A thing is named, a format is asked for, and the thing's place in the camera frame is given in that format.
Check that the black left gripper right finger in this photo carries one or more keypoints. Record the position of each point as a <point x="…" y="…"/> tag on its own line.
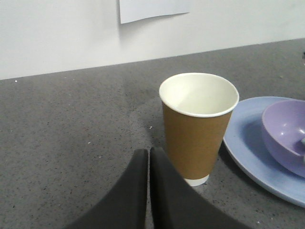
<point x="176" y="205"/>

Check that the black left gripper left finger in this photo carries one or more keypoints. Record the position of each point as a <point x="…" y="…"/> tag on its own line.
<point x="124" y="206"/>

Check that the brown paper cup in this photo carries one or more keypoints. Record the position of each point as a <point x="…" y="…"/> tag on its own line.
<point x="197" y="108"/>

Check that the purple bowl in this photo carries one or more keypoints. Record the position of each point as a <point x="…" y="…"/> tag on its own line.
<point x="283" y="128"/>

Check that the light blue plate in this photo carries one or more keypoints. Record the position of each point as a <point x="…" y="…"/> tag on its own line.
<point x="244" y="142"/>

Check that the white paper sheet on wall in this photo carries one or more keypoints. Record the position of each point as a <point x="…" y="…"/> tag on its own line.
<point x="135" y="10"/>

